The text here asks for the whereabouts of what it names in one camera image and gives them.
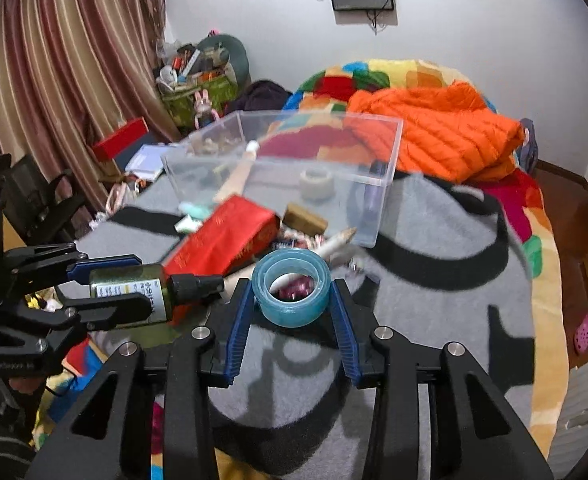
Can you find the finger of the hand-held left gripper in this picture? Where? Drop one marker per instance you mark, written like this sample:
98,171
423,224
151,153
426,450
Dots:
104,266
114,310

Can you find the grey blue cloth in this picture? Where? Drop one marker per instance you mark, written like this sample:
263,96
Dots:
529,145

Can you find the grey and black blanket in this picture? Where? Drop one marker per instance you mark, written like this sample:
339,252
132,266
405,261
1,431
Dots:
424,310

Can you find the mint green tube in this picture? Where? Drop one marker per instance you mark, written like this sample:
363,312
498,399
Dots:
199,208

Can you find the green bottle with black cap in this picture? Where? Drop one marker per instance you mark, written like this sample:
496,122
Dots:
124,285

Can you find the dark cloth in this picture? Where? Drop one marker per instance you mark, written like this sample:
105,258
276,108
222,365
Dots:
264,95

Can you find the pink bunny toy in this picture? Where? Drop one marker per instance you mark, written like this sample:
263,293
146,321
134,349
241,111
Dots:
203,107

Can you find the small white tube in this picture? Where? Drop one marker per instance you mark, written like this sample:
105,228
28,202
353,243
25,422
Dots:
189,224

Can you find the dark marker pen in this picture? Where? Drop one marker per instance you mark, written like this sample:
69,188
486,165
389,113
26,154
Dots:
372,195

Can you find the white tape roll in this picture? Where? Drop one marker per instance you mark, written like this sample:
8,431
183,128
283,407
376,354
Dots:
309,187

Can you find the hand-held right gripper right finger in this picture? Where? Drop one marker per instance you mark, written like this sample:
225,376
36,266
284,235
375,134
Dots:
344,335

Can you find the lilac notebook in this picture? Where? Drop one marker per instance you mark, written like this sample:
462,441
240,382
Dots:
146,162

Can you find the colourful patchwork blanket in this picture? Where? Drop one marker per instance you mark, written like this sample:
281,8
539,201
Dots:
324,80

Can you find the grey green cushion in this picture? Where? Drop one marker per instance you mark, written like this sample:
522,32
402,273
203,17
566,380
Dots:
236,55

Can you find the small brown box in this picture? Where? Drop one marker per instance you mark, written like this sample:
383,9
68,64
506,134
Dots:
304,220

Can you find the black office chair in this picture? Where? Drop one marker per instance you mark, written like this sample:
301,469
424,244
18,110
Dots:
39,200

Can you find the blue tape roll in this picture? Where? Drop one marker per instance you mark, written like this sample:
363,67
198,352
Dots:
284,317

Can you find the pink clog shoe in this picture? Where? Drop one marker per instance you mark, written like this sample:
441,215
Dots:
585,332

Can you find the red box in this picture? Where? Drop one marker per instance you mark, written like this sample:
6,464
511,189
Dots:
124,140

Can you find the clear plastic box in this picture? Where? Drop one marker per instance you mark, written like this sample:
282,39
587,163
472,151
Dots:
364,210

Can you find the striped brown curtain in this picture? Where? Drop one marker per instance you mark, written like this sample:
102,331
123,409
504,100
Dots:
49,60

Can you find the small magenta bottle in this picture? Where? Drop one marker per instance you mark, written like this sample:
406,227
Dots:
296,290

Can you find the red packet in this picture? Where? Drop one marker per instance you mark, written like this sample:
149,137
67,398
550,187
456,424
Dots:
219,240

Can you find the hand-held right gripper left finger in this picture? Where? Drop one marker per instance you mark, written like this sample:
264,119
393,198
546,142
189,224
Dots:
239,330

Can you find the green bag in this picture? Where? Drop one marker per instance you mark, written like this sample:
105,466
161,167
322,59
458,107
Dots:
219,92

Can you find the orange puffer jacket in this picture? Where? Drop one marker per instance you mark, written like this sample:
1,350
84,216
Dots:
439,130

